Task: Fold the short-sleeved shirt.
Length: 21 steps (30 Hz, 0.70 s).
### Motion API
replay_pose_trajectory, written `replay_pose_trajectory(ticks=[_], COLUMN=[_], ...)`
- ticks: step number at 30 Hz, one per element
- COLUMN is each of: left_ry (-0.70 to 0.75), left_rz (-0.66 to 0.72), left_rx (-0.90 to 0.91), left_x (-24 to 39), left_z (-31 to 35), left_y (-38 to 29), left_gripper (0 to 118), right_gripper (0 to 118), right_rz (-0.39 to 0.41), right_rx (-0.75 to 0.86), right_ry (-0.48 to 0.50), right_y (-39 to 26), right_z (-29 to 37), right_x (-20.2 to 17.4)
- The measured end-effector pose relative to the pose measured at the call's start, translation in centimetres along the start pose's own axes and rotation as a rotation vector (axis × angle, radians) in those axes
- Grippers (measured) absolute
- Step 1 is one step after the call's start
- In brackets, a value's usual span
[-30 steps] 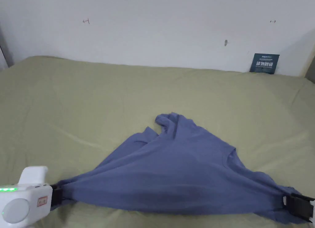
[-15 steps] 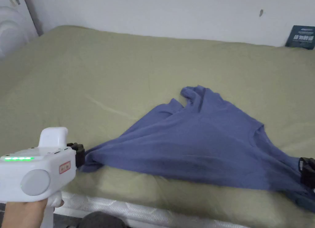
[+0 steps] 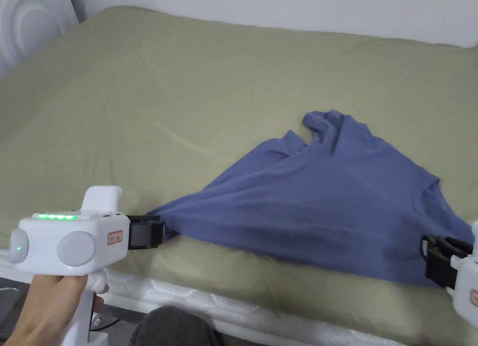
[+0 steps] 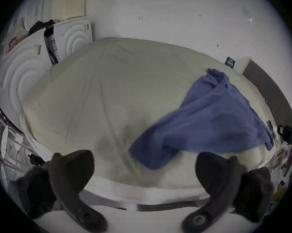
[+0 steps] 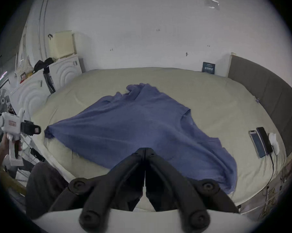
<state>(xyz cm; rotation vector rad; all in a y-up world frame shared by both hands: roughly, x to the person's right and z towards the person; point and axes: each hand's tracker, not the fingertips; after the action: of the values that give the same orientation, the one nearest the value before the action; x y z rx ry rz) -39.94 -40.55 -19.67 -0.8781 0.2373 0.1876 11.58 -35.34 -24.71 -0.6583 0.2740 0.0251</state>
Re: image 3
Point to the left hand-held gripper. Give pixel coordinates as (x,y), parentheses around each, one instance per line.
(74,234)

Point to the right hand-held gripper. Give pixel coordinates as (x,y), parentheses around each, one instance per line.
(466,282)

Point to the person's legs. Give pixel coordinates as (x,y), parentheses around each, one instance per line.
(175,327)

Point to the white padded headboard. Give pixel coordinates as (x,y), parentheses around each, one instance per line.
(30,21)

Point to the person's left hand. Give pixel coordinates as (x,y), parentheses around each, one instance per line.
(41,305)

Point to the blue shirt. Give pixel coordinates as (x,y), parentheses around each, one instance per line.
(317,211)

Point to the bed with pale green sheet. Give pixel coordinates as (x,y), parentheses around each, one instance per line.
(149,99)

